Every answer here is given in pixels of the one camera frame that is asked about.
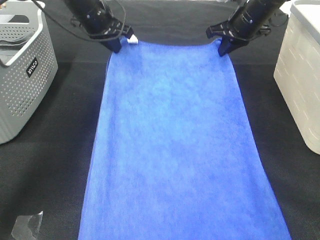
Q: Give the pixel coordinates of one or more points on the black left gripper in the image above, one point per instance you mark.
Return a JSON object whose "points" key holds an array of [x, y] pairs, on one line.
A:
{"points": [[99, 23]]}

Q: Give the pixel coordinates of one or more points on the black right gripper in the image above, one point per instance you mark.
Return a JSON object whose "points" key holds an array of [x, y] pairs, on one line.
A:
{"points": [[248, 22]]}

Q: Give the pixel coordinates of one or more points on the blue microfibre towel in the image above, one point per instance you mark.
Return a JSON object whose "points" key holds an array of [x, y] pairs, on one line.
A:
{"points": [[174, 157]]}

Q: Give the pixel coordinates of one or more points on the white plastic storage bin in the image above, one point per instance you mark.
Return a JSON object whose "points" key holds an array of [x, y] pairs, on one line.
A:
{"points": [[297, 71]]}

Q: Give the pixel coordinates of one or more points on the grey perforated plastic basket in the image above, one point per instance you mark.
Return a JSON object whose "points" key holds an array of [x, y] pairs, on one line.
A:
{"points": [[27, 76]]}

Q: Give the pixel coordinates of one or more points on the grey cloth in basket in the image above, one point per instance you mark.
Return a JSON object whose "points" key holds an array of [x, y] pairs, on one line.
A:
{"points": [[8, 48]]}

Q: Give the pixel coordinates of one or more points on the clear tape strip left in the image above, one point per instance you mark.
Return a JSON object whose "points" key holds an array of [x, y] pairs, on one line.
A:
{"points": [[26, 227]]}

